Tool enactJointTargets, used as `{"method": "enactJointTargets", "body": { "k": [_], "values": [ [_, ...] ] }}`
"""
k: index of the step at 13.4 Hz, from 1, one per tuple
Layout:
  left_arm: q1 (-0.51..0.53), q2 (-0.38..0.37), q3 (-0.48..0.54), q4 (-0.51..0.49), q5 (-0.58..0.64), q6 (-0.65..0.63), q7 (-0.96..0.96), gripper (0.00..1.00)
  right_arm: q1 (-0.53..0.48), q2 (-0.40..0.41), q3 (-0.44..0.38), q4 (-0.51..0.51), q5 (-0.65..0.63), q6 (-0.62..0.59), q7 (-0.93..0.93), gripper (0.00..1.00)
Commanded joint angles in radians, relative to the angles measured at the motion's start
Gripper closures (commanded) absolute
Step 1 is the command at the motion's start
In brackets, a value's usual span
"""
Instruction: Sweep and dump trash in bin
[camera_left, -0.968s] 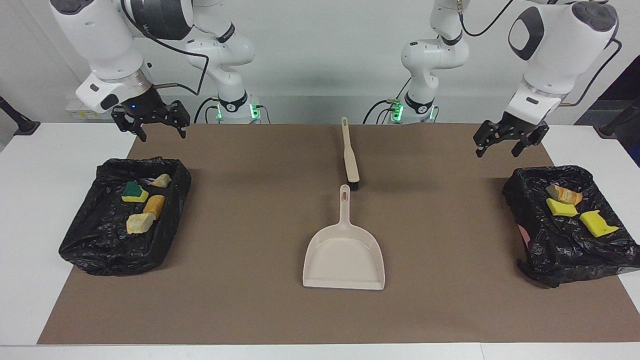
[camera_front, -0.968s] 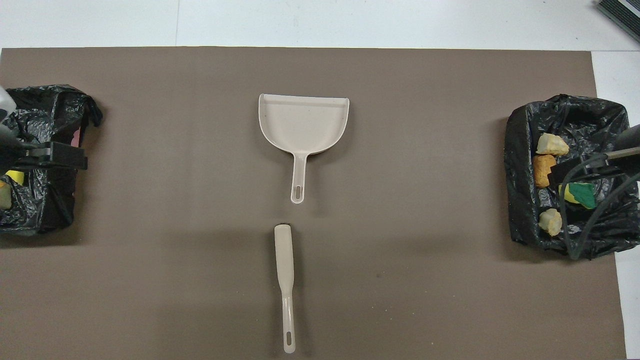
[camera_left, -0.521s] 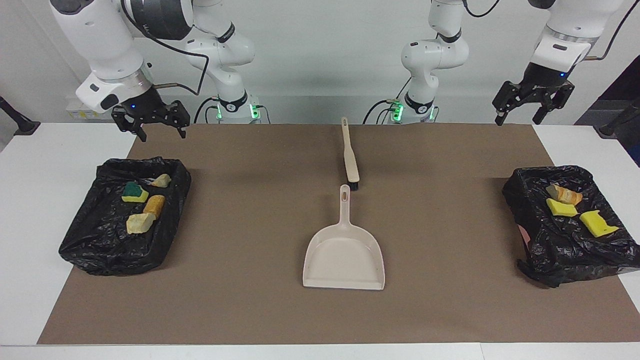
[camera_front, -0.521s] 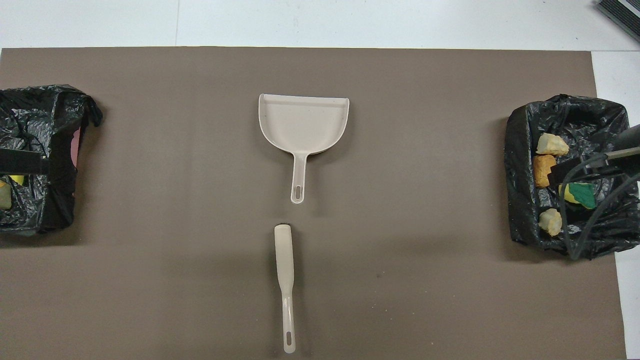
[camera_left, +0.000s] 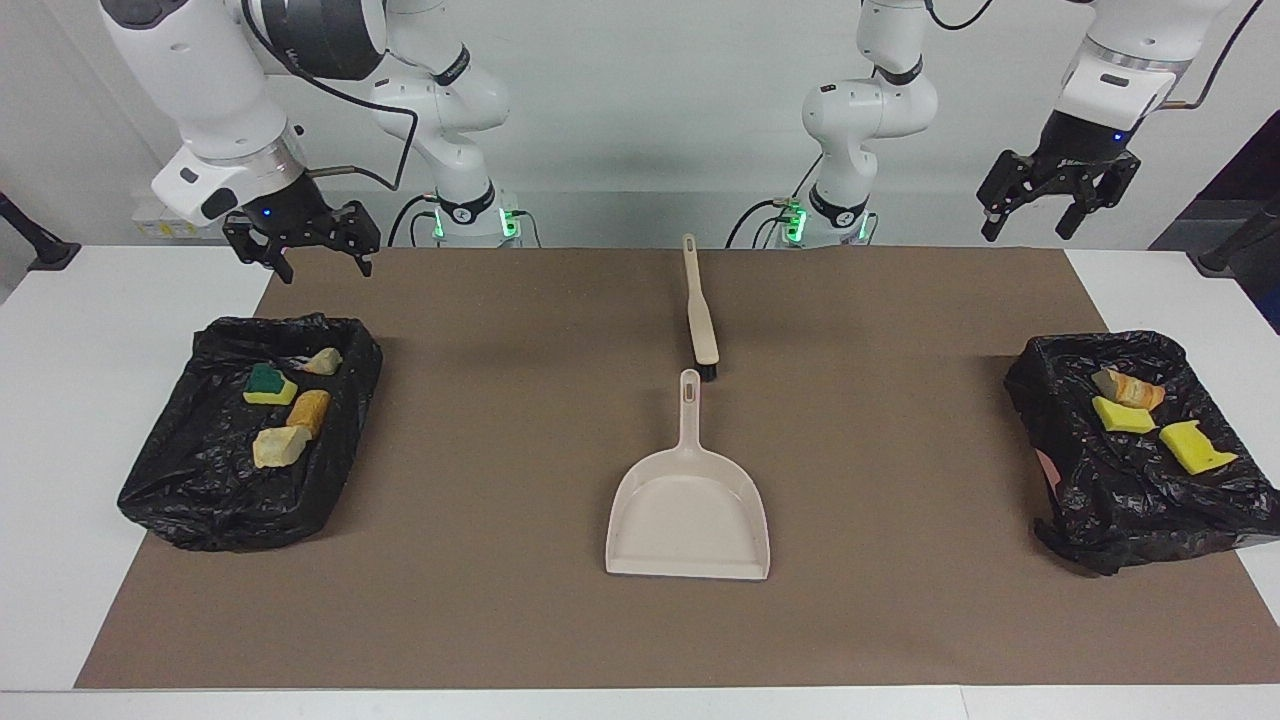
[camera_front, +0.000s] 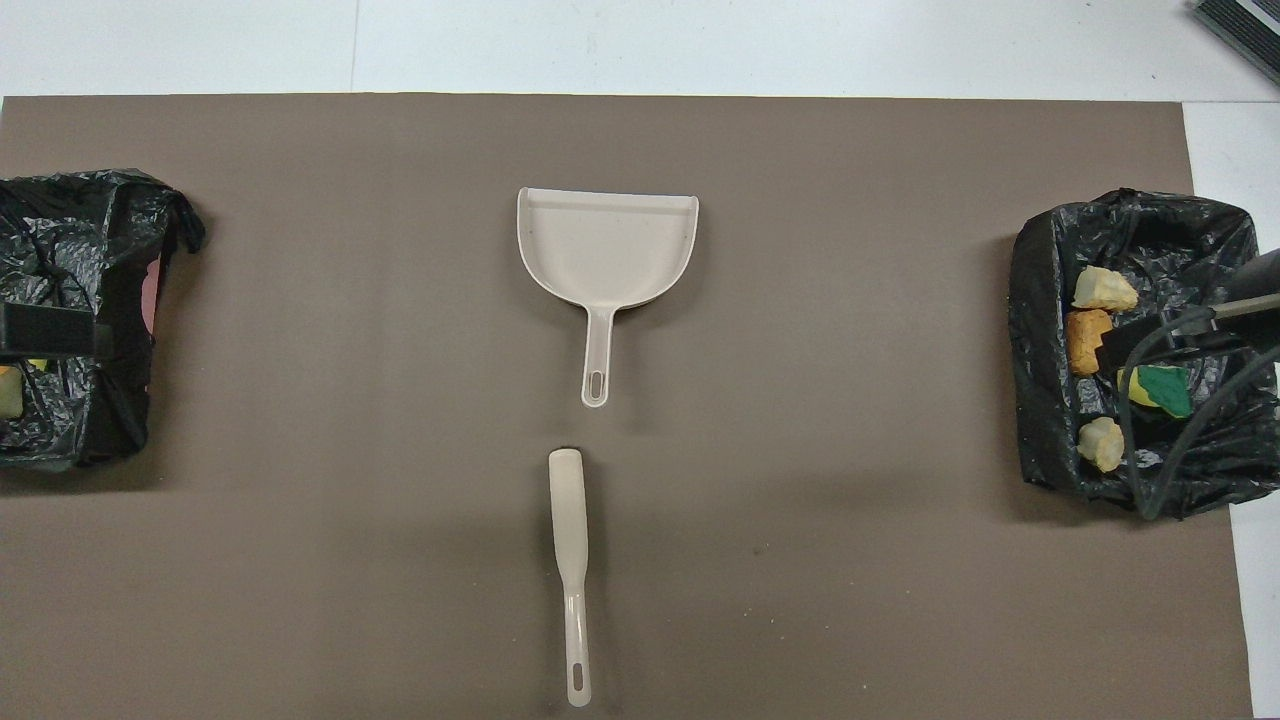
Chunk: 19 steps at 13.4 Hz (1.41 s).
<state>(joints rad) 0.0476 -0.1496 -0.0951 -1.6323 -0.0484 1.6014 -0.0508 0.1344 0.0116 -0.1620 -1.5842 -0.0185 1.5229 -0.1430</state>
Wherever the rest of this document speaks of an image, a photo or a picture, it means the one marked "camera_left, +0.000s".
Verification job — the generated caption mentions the black bag lined bin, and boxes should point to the black bag lined bin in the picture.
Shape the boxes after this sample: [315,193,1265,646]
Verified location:
[118,312,384,553]

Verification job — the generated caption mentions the beige brush black bristles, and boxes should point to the beige brush black bristles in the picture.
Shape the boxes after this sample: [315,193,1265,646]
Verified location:
[682,233,721,383]

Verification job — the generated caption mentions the yellow sponge piece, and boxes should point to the yellow sponge piece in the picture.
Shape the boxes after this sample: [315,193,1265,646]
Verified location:
[1090,396,1159,435]
[1158,420,1239,476]

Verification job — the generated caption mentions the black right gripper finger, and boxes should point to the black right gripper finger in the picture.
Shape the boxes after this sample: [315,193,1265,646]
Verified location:
[335,200,382,278]
[222,222,296,285]

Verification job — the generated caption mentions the white power strip box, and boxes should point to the white power strip box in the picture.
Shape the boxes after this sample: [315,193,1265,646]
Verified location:
[132,195,236,241]

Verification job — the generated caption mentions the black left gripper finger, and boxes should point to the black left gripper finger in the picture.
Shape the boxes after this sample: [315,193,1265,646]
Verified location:
[977,148,1036,243]
[1055,158,1143,241]

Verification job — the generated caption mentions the black bag bin pink patch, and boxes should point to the black bag bin pink patch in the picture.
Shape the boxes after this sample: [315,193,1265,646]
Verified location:
[1004,331,1280,577]

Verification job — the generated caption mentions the beige plastic dustpan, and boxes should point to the beige plastic dustpan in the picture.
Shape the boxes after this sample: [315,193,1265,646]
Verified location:
[604,368,772,582]

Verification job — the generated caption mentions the black stand post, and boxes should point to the black stand post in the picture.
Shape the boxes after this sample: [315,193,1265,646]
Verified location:
[0,190,81,271]
[1187,195,1280,279]

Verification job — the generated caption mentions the black base cable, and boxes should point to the black base cable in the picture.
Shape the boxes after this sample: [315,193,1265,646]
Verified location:
[725,197,801,249]
[388,193,441,248]

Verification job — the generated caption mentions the yellow sponge green backed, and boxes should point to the yellow sponge green backed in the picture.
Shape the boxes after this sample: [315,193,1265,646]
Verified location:
[242,362,299,407]

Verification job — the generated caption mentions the brown bread roll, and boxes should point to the brown bread roll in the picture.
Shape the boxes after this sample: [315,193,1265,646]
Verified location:
[286,389,332,439]

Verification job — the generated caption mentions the brown table mat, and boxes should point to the brown table mat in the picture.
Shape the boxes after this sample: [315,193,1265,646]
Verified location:
[75,247,1280,691]

